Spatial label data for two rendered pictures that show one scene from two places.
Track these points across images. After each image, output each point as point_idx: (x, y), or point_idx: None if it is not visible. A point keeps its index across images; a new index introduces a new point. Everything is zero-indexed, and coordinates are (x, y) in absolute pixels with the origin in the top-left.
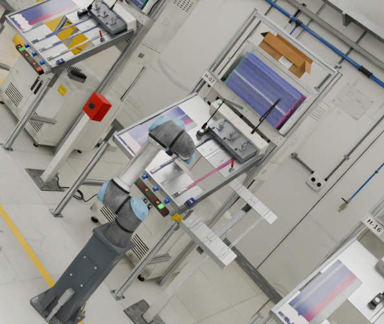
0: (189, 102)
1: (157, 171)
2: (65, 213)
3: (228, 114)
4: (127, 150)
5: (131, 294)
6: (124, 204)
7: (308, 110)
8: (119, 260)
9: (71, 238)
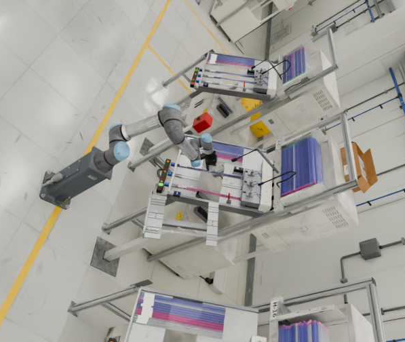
0: (254, 152)
1: (182, 167)
2: (138, 173)
3: (266, 172)
4: None
5: (117, 239)
6: (114, 141)
7: (313, 197)
8: (98, 182)
9: (121, 182)
